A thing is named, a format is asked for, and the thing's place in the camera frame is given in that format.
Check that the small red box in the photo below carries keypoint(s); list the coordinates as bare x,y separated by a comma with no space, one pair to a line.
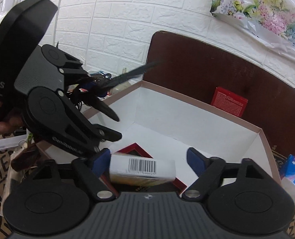
229,102

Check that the floral plastic bag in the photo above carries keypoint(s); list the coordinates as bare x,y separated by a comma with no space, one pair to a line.
270,22

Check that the dark red wooden board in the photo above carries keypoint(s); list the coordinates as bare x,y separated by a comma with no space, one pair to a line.
196,69

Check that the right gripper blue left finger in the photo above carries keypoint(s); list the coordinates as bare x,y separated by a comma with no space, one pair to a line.
101,162

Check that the black red feather duster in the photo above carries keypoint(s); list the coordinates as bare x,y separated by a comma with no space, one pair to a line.
89,90

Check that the yellow green box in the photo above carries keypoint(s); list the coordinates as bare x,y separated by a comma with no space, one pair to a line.
139,171

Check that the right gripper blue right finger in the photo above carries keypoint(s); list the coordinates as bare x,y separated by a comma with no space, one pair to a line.
197,161

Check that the person's left hand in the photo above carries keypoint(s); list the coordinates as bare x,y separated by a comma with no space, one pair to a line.
14,123

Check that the large pink storage box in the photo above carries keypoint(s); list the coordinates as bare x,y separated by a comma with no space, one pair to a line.
166,123

